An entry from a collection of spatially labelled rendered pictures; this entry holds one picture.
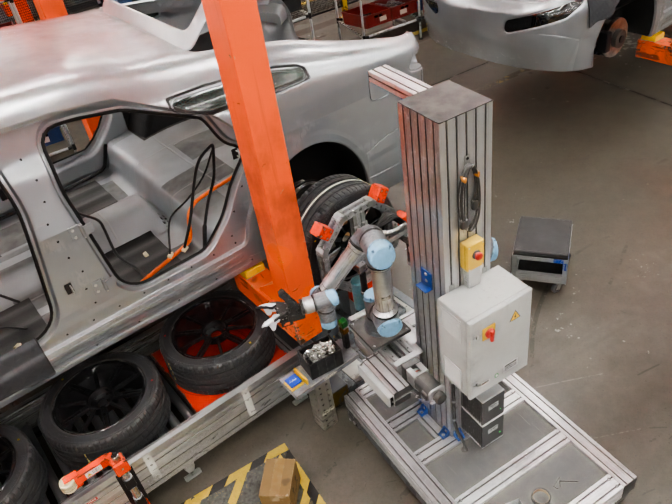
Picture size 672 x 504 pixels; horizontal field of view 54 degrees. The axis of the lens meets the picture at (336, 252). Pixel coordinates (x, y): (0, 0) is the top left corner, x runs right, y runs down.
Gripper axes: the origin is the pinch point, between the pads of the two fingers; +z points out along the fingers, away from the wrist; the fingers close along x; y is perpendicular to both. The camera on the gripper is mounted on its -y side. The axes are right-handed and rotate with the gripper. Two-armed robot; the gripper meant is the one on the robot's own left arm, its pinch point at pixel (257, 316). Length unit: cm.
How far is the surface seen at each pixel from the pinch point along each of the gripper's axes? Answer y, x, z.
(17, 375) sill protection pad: 27, 52, 118
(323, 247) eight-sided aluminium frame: 16, 68, -45
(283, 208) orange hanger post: -23, 46, -27
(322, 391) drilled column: 87, 40, -23
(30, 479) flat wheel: 75, 33, 129
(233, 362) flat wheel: 67, 62, 19
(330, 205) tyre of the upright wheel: -2, 77, -55
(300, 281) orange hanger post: 23, 53, -27
